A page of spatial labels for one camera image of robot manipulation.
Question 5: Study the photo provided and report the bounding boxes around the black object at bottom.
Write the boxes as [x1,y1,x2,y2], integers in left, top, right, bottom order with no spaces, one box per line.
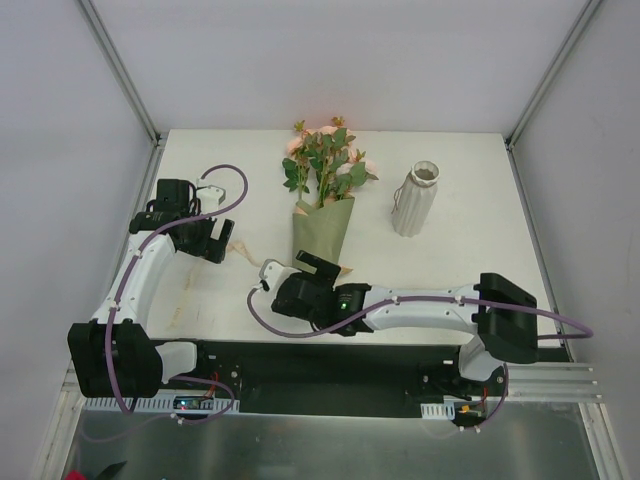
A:
[95,461,127,480]

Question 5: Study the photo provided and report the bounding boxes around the white cable duct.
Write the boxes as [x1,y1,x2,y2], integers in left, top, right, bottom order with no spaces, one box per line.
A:
[85,394,240,415]
[420,402,485,421]

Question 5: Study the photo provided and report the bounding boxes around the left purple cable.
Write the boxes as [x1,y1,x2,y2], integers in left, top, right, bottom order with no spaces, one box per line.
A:
[79,164,250,443]

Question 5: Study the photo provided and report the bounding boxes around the aluminium frame post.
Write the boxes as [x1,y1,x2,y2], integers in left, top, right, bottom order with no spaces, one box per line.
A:
[74,0,163,146]
[504,0,604,150]

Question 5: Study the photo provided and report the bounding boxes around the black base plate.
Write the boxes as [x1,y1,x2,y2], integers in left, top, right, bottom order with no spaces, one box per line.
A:
[149,338,574,426]

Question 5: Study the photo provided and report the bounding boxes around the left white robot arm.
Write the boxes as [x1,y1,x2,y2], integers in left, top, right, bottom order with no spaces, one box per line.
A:
[67,179,234,398]

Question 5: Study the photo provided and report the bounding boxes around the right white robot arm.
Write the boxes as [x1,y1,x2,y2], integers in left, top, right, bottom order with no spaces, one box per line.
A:
[259,251,538,395]

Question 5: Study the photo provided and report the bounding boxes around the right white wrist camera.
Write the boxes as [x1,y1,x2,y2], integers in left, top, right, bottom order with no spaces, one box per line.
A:
[259,259,295,292]

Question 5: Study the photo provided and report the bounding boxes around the pink flowers with green leaves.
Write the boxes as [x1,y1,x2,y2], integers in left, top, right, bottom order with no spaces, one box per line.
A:
[281,116,379,208]

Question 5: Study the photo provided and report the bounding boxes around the left white cable duct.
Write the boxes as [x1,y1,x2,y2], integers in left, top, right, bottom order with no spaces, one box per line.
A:
[85,394,240,415]

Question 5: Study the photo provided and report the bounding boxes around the cream ribbon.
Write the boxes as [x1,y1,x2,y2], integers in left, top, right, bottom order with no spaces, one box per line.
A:
[159,240,261,338]

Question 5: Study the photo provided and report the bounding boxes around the aluminium front rail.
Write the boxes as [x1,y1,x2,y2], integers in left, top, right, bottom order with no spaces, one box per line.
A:
[62,349,606,402]

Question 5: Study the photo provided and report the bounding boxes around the right white cable duct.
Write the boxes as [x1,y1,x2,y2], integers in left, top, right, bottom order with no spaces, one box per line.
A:
[420,402,485,421]

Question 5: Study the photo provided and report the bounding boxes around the red object at bottom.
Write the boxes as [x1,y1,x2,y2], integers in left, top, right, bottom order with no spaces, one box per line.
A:
[63,470,86,480]

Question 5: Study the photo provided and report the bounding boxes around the right aluminium frame post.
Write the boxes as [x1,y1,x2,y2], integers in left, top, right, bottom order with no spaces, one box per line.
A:
[504,0,604,150]

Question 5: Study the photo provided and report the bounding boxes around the white ribbed vase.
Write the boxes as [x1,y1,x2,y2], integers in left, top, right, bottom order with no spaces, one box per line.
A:
[391,161,440,238]

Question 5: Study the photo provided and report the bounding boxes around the left aluminium frame post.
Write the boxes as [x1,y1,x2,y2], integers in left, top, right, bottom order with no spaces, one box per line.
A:
[74,0,163,146]

